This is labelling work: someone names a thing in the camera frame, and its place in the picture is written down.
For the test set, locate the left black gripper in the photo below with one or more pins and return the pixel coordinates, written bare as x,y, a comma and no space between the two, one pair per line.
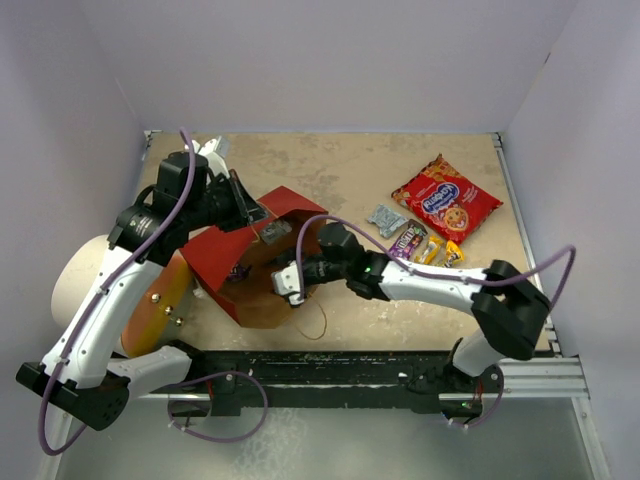
247,210

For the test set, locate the red paper bag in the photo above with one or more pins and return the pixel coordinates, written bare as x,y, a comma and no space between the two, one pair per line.
212,254

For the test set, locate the grey snack packet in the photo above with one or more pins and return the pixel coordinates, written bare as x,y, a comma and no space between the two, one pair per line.
387,220

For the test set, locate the purple candy packet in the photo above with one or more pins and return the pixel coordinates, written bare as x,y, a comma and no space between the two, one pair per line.
409,240
238,273

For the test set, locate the yellow candy packet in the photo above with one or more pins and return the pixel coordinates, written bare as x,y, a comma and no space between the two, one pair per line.
453,255
433,246

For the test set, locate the red cookie snack bag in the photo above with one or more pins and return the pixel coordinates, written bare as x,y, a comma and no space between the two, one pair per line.
447,201

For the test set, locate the silver mint sachet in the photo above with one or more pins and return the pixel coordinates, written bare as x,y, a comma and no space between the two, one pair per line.
274,231

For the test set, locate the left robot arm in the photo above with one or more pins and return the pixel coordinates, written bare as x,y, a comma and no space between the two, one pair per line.
79,374

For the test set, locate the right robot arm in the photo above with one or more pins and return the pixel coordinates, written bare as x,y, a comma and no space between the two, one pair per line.
509,310

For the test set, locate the white cylinder with orange lid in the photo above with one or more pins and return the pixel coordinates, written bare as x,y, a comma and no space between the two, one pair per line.
159,314

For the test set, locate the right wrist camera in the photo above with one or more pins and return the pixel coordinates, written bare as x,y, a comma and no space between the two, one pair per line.
287,284

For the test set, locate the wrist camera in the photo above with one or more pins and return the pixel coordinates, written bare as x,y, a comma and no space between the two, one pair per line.
215,151
287,284

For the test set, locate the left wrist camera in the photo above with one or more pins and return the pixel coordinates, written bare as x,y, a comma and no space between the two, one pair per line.
215,151

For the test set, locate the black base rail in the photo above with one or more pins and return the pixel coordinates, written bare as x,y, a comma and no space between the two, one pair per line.
422,382

